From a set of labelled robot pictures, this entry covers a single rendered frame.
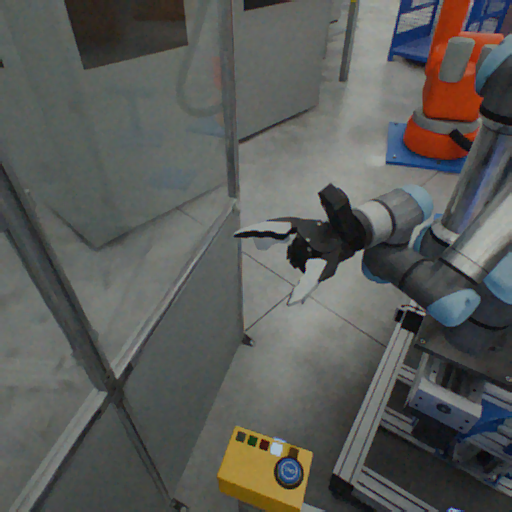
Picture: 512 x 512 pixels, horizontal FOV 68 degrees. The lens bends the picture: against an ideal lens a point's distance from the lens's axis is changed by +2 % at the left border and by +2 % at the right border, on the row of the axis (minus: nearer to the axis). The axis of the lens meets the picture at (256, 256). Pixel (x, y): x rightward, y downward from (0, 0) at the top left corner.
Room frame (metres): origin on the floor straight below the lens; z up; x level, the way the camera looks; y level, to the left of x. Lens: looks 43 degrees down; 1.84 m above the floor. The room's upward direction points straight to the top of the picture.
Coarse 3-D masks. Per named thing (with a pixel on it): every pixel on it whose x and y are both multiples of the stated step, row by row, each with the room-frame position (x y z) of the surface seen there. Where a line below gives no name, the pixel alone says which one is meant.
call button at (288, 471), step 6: (282, 462) 0.26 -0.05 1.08; (288, 462) 0.26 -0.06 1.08; (294, 462) 0.26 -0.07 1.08; (282, 468) 0.25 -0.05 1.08; (288, 468) 0.25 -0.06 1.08; (294, 468) 0.25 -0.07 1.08; (282, 474) 0.24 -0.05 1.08; (288, 474) 0.24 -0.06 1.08; (294, 474) 0.24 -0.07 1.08; (282, 480) 0.23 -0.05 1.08; (288, 480) 0.23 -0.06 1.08; (294, 480) 0.23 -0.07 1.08
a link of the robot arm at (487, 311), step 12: (504, 264) 0.59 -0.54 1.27; (492, 276) 0.56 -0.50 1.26; (504, 276) 0.56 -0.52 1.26; (480, 288) 0.57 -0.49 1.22; (492, 288) 0.55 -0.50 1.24; (504, 288) 0.54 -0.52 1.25; (480, 300) 0.55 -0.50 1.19; (492, 300) 0.54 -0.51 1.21; (504, 300) 0.53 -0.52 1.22; (480, 312) 0.54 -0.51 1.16; (492, 312) 0.53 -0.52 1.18; (504, 312) 0.53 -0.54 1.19; (492, 324) 0.53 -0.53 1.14; (504, 324) 0.53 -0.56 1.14
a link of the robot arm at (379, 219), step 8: (352, 208) 0.53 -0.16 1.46; (360, 208) 0.51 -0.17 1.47; (368, 208) 0.51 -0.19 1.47; (376, 208) 0.51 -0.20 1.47; (368, 216) 0.49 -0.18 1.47; (376, 216) 0.50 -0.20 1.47; (384, 216) 0.50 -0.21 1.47; (376, 224) 0.49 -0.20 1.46; (384, 224) 0.49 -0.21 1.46; (376, 232) 0.48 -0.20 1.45; (384, 232) 0.49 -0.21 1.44; (376, 240) 0.48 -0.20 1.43; (368, 248) 0.48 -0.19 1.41
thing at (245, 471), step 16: (256, 432) 0.31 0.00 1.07; (240, 448) 0.28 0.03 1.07; (256, 448) 0.28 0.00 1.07; (288, 448) 0.28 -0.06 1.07; (224, 464) 0.26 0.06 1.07; (240, 464) 0.26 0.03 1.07; (256, 464) 0.26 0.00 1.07; (272, 464) 0.26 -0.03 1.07; (304, 464) 0.26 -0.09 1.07; (224, 480) 0.23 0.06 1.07; (240, 480) 0.23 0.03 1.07; (256, 480) 0.23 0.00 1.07; (272, 480) 0.23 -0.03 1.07; (304, 480) 0.23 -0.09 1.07; (240, 496) 0.22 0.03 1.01; (256, 496) 0.21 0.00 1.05; (272, 496) 0.20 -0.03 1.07; (288, 496) 0.20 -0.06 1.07
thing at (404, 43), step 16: (400, 0) 6.63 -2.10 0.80; (416, 0) 6.47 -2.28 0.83; (432, 0) 6.31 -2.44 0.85; (400, 16) 6.60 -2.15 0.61; (416, 16) 6.43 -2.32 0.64; (432, 16) 6.26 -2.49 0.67; (400, 32) 6.56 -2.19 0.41; (416, 32) 6.38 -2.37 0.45; (432, 32) 6.22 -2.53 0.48; (400, 48) 6.52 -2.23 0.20; (416, 48) 6.34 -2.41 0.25
